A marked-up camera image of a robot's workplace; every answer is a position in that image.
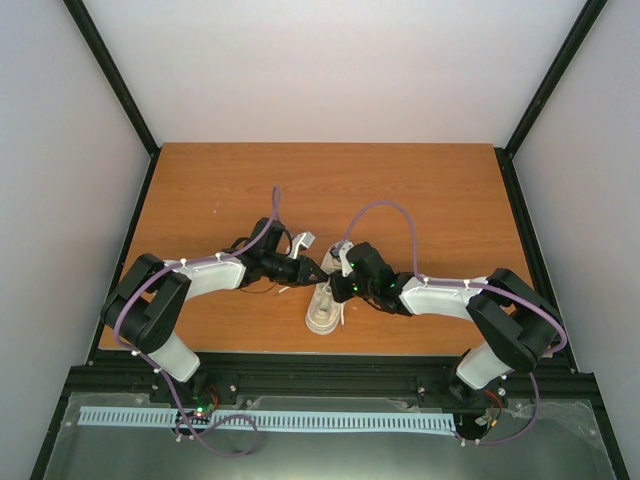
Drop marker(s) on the black left frame post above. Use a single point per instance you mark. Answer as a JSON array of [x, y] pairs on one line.
[[109, 68]]

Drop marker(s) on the white shoelace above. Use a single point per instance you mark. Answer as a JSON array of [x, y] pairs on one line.
[[342, 317]]

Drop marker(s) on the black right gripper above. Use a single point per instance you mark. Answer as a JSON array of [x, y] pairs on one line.
[[340, 294]]

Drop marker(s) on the light blue cable duct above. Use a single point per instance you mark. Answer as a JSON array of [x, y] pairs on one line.
[[281, 421]]

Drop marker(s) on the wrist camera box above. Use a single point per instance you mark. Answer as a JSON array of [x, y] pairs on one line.
[[302, 241], [338, 253]]

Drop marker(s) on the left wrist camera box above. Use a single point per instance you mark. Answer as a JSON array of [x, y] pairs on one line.
[[302, 241]]

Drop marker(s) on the small green-lit circuit board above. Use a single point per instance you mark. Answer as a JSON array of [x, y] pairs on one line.
[[201, 413]]

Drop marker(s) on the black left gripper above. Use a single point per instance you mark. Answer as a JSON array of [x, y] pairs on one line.
[[306, 267]]

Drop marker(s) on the black frame post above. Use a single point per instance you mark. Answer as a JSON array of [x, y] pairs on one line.
[[570, 46], [109, 68]]

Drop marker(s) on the black right frame post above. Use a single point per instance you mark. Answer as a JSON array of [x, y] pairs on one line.
[[570, 46]]

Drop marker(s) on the white lace sneaker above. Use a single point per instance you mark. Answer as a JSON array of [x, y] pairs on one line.
[[325, 312]]

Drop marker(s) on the black right table rail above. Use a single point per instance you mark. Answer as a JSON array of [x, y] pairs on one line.
[[540, 265]]

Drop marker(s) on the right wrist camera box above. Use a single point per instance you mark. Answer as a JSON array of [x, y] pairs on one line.
[[338, 253]]

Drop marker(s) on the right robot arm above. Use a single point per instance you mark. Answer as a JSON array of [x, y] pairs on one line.
[[518, 326]]

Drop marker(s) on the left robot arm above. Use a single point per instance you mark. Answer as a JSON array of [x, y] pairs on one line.
[[144, 307]]

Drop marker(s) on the black front mounting rail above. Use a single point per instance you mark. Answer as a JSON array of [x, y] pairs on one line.
[[426, 382]]

